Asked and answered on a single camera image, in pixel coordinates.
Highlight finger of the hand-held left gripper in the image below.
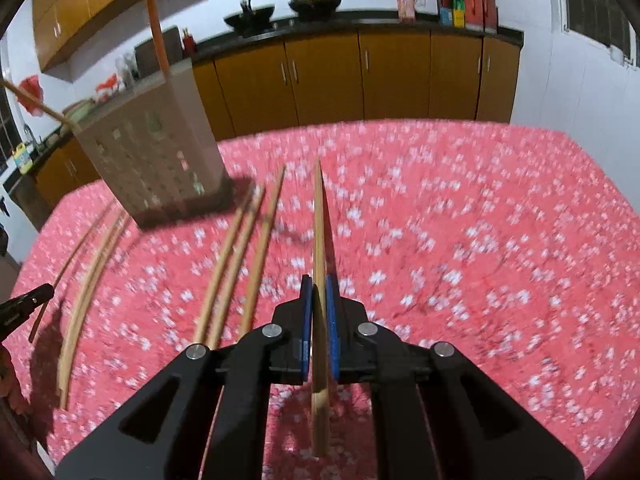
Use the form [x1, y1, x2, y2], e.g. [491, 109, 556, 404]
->
[0, 283, 55, 334]

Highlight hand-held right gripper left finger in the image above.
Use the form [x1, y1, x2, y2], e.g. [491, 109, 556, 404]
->
[55, 275, 314, 480]

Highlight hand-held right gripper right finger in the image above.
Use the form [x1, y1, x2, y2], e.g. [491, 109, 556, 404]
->
[327, 275, 586, 480]

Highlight light wooden chopstick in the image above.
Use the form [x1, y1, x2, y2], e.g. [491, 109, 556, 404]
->
[0, 80, 78, 128]
[310, 159, 333, 460]
[56, 210, 128, 411]
[62, 214, 132, 406]
[27, 202, 118, 345]

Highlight reddish wooden chopstick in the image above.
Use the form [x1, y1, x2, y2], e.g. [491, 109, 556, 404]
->
[207, 186, 267, 351]
[192, 199, 253, 346]
[142, 0, 168, 78]
[239, 166, 287, 338]

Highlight beige perforated chopstick holder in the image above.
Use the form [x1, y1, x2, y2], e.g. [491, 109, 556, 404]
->
[72, 57, 251, 229]

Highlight black wok with utensils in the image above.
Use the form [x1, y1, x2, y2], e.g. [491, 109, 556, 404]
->
[223, 0, 277, 36]

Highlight red floral tablecloth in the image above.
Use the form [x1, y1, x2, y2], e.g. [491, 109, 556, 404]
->
[10, 120, 638, 480]

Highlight yellow bottle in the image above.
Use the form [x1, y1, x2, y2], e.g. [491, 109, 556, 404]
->
[12, 142, 33, 176]

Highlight metal faucet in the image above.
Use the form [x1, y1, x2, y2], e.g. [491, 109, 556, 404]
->
[22, 122, 43, 156]

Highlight green basin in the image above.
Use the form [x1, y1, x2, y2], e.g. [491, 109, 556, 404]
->
[62, 99, 98, 121]

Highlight hanging red plastic bag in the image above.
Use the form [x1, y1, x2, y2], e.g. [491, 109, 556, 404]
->
[17, 75, 46, 116]

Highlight red and white bag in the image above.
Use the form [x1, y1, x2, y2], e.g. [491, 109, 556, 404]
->
[95, 74, 126, 101]

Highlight yellow wooden base cabinets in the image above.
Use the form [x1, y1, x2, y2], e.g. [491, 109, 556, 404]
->
[32, 25, 523, 208]

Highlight clear jar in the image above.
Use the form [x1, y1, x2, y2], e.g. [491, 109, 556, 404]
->
[116, 52, 138, 88]

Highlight dark cutting board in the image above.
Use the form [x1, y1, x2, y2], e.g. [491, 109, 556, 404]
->
[134, 26, 185, 78]

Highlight black kitchen countertop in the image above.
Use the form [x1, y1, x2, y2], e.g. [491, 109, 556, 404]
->
[0, 10, 526, 196]

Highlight black wok with lid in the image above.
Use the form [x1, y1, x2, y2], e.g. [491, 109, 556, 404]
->
[289, 0, 343, 22]

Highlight red plastic bags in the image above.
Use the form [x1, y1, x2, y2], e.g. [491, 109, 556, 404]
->
[432, 0, 498, 33]

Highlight barred window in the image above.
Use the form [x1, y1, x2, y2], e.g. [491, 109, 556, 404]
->
[550, 0, 640, 68]

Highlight yellow wooden wall cabinets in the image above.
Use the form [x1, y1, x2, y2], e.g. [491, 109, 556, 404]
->
[32, 0, 207, 72]

